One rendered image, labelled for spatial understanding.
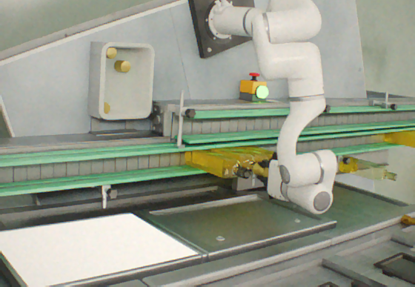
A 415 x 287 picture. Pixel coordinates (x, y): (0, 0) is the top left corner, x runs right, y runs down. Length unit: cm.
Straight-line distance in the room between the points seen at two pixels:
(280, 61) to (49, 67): 68
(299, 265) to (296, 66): 47
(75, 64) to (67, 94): 9
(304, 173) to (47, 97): 76
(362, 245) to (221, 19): 84
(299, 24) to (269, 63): 14
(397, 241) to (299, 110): 56
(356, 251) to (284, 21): 64
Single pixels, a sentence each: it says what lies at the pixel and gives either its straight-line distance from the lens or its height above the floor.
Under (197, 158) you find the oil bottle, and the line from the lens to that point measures 159.
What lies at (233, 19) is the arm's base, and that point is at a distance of 169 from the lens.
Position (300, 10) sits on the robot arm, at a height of 130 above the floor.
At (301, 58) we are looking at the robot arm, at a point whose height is 138.
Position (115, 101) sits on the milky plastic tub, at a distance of 160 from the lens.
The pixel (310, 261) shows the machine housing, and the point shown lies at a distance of 130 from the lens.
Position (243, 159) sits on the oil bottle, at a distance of 152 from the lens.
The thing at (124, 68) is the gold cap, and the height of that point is 81.
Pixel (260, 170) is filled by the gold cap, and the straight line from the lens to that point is 148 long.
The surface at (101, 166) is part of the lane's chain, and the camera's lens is 150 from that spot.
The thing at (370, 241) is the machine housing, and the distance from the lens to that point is 149.
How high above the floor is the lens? 217
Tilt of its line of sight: 51 degrees down
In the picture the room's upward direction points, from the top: 106 degrees clockwise
